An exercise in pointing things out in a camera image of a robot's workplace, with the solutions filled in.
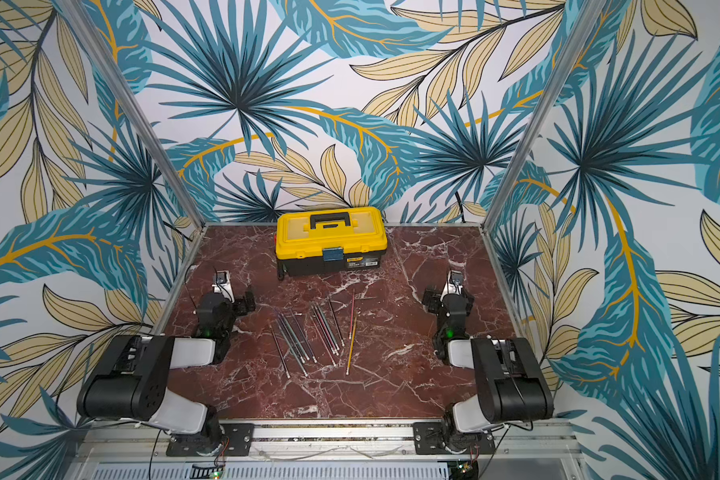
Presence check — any dark blue printed pencil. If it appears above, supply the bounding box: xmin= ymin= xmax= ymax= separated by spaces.
xmin=280 ymin=314 xmax=310 ymax=362

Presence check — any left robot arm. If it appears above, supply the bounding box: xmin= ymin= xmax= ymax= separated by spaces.
xmin=77 ymin=287 xmax=256 ymax=455

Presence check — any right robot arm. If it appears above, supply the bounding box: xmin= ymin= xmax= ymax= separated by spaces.
xmin=422 ymin=285 xmax=554 ymax=451

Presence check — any green pencil with eraser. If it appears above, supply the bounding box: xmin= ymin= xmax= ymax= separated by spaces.
xmin=289 ymin=312 xmax=317 ymax=364

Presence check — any dark blue capped pencil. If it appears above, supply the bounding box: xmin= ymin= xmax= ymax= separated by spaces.
xmin=310 ymin=305 xmax=337 ymax=366

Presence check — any dark blue pencil right group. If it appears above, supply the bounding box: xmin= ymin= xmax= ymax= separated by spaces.
xmin=328 ymin=295 xmax=345 ymax=348

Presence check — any yellow black toolbox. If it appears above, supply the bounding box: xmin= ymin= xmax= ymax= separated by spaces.
xmin=275 ymin=207 xmax=388 ymax=280

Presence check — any yellow pencil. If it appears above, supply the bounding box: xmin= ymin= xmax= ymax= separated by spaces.
xmin=345 ymin=318 xmax=357 ymax=376

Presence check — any red capped pencil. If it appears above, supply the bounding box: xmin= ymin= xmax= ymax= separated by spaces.
xmin=315 ymin=306 xmax=340 ymax=355

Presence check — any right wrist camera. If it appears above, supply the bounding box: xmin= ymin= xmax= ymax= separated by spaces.
xmin=443 ymin=270 xmax=464 ymax=296

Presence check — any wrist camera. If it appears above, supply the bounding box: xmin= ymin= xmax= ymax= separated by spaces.
xmin=212 ymin=270 xmax=234 ymax=300
xmin=443 ymin=270 xmax=464 ymax=296

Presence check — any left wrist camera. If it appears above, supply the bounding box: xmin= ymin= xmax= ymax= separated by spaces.
xmin=212 ymin=270 xmax=234 ymax=300

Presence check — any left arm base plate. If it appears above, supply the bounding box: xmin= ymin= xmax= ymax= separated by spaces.
xmin=166 ymin=423 xmax=254 ymax=457

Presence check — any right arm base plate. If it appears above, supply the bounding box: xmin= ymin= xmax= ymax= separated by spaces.
xmin=412 ymin=420 xmax=496 ymax=455

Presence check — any aluminium front rail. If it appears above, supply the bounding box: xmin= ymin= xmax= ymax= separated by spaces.
xmin=73 ymin=418 xmax=583 ymax=465

